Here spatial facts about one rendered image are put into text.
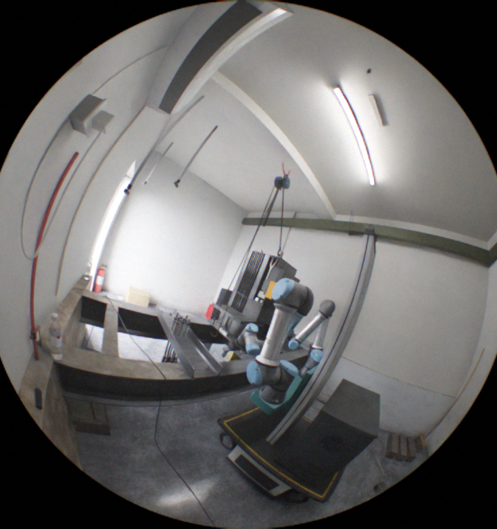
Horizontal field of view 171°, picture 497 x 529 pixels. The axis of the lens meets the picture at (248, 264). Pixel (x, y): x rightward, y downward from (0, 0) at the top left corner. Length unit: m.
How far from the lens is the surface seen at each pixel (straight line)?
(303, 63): 1.65
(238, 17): 0.74
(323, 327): 1.43
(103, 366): 0.91
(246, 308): 1.82
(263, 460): 1.22
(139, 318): 1.66
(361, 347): 2.53
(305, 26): 1.60
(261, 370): 0.79
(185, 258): 3.66
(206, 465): 1.44
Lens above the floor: 1.30
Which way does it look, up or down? 4 degrees up
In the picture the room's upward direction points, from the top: 22 degrees clockwise
